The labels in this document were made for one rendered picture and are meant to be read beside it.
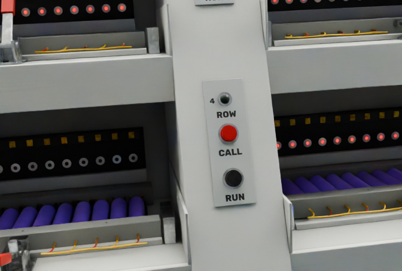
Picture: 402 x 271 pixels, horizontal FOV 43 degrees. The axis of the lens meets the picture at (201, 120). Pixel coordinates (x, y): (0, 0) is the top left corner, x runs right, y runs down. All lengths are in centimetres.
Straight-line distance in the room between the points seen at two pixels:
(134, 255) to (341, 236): 21
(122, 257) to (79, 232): 5
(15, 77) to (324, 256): 34
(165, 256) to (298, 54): 24
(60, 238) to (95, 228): 4
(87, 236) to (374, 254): 28
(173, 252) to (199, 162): 9
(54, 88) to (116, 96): 6
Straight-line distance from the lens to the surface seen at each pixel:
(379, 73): 57
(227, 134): 49
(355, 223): 58
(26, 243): 52
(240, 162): 49
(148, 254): 52
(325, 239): 54
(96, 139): 65
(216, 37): 52
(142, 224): 53
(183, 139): 49
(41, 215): 60
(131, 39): 58
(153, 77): 51
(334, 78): 55
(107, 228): 53
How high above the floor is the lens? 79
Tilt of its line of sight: 9 degrees up
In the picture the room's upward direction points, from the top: 6 degrees counter-clockwise
